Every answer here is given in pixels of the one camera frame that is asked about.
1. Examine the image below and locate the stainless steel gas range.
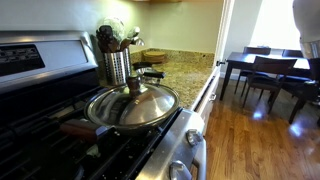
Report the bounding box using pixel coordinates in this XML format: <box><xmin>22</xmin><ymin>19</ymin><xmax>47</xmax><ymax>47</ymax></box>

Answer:
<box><xmin>0</xmin><ymin>30</ymin><xmax>208</xmax><ymax>180</ymax></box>

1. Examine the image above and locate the wire whisk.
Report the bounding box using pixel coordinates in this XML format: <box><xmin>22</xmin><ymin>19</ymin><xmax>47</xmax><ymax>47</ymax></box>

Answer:
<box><xmin>99</xmin><ymin>16</ymin><xmax>127</xmax><ymax>43</ymax></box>

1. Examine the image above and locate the white door frame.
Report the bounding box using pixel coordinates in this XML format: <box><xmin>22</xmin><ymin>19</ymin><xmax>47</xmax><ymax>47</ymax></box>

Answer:
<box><xmin>212</xmin><ymin>0</ymin><xmax>236</xmax><ymax>80</ymax></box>

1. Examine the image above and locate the dark wooden dining chair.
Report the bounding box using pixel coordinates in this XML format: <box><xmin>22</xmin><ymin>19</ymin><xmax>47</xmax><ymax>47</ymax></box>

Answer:
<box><xmin>233</xmin><ymin>46</ymin><xmax>272</xmax><ymax>95</ymax></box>
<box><xmin>281</xmin><ymin>48</ymin><xmax>303</xmax><ymax>59</ymax></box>
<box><xmin>241</xmin><ymin>55</ymin><xmax>299</xmax><ymax>115</ymax></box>

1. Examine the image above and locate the wooden bowl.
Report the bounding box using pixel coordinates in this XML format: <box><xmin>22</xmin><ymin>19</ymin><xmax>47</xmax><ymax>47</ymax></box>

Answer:
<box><xmin>142</xmin><ymin>49</ymin><xmax>167</xmax><ymax>65</ymax></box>

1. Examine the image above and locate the small black pan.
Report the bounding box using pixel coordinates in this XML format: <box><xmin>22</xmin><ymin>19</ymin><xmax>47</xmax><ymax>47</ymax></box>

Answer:
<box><xmin>132</xmin><ymin>61</ymin><xmax>154</xmax><ymax>71</ymax></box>

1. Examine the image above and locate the dark chair blue cushion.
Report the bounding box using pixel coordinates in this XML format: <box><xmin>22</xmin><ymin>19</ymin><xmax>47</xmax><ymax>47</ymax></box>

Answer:
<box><xmin>276</xmin><ymin>74</ymin><xmax>320</xmax><ymax>126</ymax></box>

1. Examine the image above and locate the steel serving spoon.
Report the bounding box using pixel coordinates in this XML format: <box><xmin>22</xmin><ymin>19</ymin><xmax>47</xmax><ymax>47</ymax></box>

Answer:
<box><xmin>126</xmin><ymin>26</ymin><xmax>146</xmax><ymax>48</ymax></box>

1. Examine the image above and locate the wooden base cabinet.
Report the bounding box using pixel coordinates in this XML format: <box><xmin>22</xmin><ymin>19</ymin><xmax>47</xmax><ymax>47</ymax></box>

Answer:
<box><xmin>194</xmin><ymin>66</ymin><xmax>220</xmax><ymax>138</ymax></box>

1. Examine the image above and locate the steel wok lid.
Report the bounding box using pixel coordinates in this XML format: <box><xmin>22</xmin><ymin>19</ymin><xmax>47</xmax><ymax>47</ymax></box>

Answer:
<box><xmin>86</xmin><ymin>74</ymin><xmax>180</xmax><ymax>127</ymax></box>

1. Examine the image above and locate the perforated steel utensil holder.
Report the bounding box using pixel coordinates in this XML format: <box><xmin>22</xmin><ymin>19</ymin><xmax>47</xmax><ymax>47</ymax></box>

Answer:
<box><xmin>103</xmin><ymin>49</ymin><xmax>129</xmax><ymax>87</ymax></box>
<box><xmin>123</xmin><ymin>47</ymin><xmax>132</xmax><ymax>80</ymax></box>

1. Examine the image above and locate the bright window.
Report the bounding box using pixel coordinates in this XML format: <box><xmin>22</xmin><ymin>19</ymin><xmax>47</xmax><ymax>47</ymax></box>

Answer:
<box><xmin>249</xmin><ymin>0</ymin><xmax>302</xmax><ymax>51</ymax></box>

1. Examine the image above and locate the silver stove knob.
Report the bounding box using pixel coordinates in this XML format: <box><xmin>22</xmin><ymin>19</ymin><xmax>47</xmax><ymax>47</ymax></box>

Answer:
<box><xmin>185</xmin><ymin>128</ymin><xmax>204</xmax><ymax>147</ymax></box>
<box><xmin>168</xmin><ymin>160</ymin><xmax>194</xmax><ymax>180</ymax></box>

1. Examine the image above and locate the black door frame latch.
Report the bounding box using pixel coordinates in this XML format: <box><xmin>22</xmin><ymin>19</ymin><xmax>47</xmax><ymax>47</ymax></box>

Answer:
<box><xmin>215</xmin><ymin>58</ymin><xmax>228</xmax><ymax>67</ymax></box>

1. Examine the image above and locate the black wok wooden handle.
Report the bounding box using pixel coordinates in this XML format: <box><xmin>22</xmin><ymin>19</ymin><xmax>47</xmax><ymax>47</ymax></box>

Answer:
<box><xmin>59</xmin><ymin>83</ymin><xmax>181</xmax><ymax>143</ymax></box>

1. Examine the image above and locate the dark wooden dining table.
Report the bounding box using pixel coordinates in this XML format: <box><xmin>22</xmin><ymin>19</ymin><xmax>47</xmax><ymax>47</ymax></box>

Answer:
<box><xmin>219</xmin><ymin>51</ymin><xmax>313</xmax><ymax>101</ymax></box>

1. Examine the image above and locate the dark wooden spatula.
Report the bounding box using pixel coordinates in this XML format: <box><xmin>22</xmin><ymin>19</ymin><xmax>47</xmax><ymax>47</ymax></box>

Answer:
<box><xmin>95</xmin><ymin>24</ymin><xmax>118</xmax><ymax>54</ymax></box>

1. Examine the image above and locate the black pot handle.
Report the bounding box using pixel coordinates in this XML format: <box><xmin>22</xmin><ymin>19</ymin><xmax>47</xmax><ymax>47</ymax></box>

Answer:
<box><xmin>136</xmin><ymin>66</ymin><xmax>167</xmax><ymax>86</ymax></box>

